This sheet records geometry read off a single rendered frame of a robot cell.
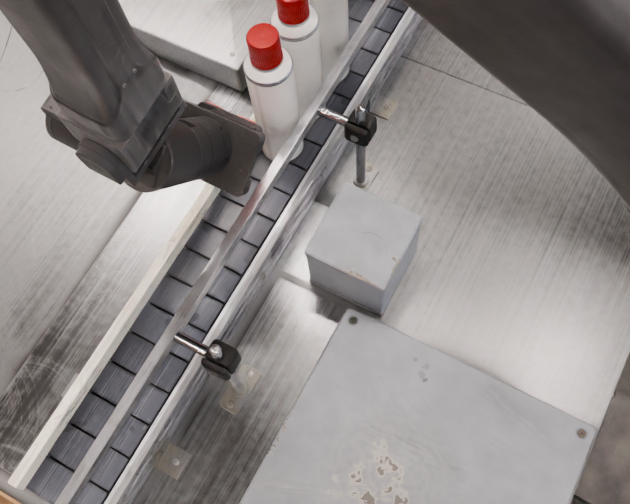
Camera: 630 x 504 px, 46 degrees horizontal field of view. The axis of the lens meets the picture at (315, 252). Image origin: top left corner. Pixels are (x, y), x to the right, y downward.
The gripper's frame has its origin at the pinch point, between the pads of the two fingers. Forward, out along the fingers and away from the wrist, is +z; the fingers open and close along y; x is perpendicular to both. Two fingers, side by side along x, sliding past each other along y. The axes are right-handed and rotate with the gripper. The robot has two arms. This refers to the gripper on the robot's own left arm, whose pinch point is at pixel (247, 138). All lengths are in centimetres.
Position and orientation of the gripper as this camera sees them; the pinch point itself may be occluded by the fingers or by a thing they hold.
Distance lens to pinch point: 80.0
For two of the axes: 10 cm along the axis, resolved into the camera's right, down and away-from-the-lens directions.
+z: 3.6, -2.2, 9.1
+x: -3.3, 8.8, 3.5
